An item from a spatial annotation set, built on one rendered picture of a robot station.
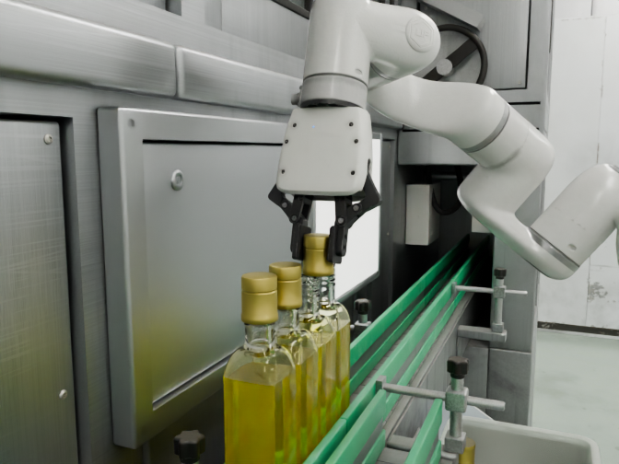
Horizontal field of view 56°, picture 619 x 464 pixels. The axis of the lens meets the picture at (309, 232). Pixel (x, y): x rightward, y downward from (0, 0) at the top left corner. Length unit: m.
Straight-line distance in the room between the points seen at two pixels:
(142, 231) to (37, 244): 0.10
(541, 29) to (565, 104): 2.75
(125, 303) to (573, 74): 3.98
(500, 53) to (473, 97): 0.83
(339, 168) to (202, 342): 0.27
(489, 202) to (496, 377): 0.92
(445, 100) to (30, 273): 0.55
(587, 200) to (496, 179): 0.12
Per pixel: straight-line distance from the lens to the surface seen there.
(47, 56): 0.53
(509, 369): 1.69
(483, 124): 0.79
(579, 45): 4.40
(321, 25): 0.69
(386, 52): 0.70
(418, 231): 1.76
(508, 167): 0.84
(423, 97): 0.83
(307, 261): 0.64
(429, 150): 1.62
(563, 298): 4.46
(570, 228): 0.84
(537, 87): 1.60
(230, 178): 0.75
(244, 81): 0.79
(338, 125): 0.64
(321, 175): 0.63
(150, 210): 0.62
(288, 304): 0.60
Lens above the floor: 1.28
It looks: 8 degrees down
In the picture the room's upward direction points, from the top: straight up
